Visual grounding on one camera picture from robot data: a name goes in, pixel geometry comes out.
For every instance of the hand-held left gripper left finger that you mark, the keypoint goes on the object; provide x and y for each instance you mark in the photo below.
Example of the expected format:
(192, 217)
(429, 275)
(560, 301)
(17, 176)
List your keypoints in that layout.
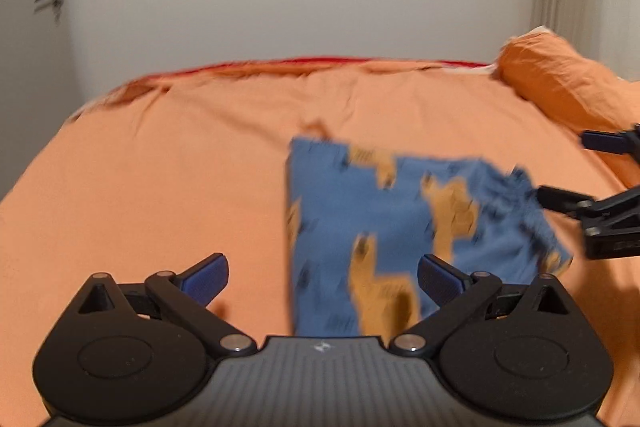
(207, 279)

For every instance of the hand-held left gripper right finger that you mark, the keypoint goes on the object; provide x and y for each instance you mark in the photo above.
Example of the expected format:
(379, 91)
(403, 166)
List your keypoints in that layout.
(440, 284)

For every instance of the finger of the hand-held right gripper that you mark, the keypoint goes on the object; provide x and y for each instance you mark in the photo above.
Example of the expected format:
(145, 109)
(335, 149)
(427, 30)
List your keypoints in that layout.
(605, 141)
(555, 197)

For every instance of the blue pants with orange print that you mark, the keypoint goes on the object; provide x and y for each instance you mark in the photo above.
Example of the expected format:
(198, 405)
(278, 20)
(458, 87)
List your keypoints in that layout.
(350, 217)

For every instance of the orange pillow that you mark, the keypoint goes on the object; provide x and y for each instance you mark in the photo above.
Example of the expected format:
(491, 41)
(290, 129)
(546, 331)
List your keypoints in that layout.
(560, 82)

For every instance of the orange bed cover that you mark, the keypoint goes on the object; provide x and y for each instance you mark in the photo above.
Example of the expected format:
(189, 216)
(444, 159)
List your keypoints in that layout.
(150, 187)

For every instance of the red bed sheet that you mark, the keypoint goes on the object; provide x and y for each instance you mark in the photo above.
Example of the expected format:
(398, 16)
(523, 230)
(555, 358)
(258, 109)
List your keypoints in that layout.
(310, 62)

